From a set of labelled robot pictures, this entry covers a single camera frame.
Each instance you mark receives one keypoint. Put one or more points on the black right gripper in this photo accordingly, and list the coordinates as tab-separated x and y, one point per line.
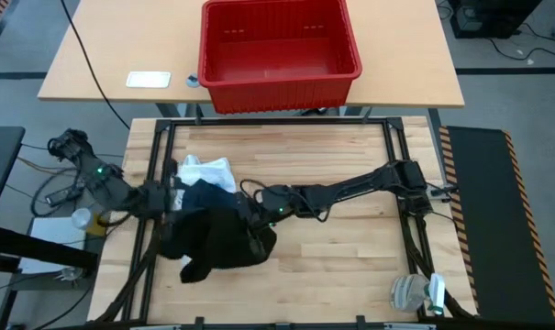
263	206

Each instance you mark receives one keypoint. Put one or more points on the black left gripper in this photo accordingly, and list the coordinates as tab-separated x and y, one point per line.
155	199

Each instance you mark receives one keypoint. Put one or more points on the dark navy garment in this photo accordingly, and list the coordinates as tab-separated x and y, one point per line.
208	197

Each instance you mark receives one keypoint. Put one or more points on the black knit sweater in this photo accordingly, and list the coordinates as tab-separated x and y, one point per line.
217	243

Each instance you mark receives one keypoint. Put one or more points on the white button-up shirt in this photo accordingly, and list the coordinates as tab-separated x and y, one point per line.
208	172

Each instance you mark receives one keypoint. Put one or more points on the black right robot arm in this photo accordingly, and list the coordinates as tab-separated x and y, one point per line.
359	185

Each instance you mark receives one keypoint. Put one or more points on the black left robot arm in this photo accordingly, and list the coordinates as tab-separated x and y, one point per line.
98	179

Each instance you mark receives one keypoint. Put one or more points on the plastic bottle yellow liquid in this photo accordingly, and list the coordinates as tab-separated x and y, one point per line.
91	222

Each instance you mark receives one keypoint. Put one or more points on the black power adapter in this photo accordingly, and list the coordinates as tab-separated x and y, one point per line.
61	196

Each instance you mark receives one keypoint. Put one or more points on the white paper sheet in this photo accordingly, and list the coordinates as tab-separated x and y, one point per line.
52	231

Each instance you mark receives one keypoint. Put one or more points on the small clear plastic object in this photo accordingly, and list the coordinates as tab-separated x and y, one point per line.
68	274

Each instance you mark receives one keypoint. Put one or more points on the white rectangular pad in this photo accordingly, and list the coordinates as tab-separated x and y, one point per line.
147	79

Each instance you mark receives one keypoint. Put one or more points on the grey round desk grommet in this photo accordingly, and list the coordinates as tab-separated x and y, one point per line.
192	81

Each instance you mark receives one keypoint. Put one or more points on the black metal beam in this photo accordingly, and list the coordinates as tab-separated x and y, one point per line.
29	247

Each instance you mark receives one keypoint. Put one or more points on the red plastic bin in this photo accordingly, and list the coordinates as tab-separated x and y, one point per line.
277	50

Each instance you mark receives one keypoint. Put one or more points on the beige wooden desk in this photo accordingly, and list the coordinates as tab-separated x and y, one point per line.
396	46

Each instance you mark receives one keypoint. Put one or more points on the black hazard-striped floor mat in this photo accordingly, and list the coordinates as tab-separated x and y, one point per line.
502	256

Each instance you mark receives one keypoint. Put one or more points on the black equipment case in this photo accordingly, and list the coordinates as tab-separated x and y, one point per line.
488	18

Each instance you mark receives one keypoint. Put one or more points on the black aluminium table frame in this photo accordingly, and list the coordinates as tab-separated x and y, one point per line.
147	289

